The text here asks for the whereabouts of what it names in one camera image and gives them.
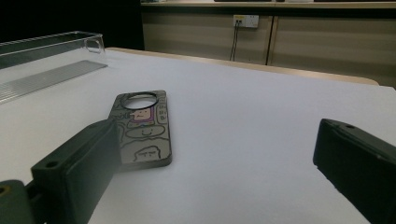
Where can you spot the beige low cabinet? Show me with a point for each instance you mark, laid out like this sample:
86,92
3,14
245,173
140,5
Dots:
327,40

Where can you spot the clear plastic tray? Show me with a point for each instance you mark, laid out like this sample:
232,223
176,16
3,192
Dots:
40,79

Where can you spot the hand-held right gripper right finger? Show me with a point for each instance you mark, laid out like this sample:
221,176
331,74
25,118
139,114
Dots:
358,161

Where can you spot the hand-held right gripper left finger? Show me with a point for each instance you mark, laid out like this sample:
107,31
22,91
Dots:
77,168

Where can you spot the white wall socket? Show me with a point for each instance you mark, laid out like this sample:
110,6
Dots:
247,20

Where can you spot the white table sheet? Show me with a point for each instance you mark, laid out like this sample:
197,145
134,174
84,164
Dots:
233,124

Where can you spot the wooden table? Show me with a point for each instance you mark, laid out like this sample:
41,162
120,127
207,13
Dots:
280,70

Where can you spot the grey stencil ruler card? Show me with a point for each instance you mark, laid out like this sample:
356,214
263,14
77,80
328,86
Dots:
146,137

